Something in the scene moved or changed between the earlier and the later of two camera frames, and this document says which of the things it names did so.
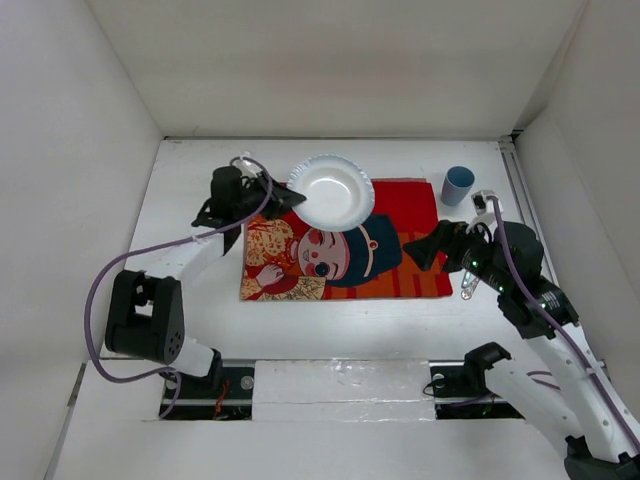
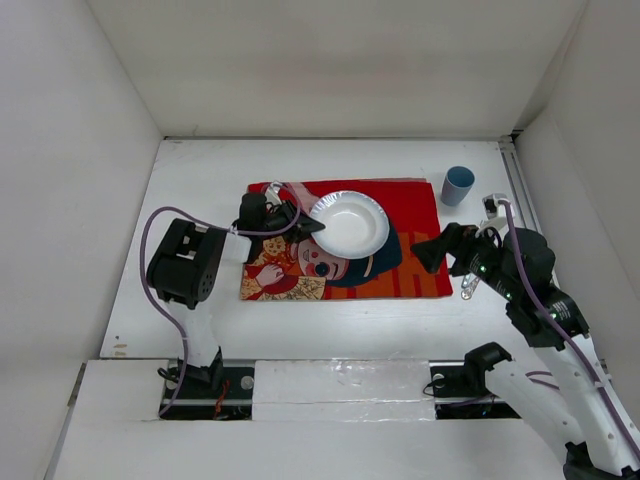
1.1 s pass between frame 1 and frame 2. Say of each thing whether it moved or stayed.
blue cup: stayed
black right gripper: stayed
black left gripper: moved
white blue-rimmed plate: moved
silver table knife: stayed
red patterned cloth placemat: stayed
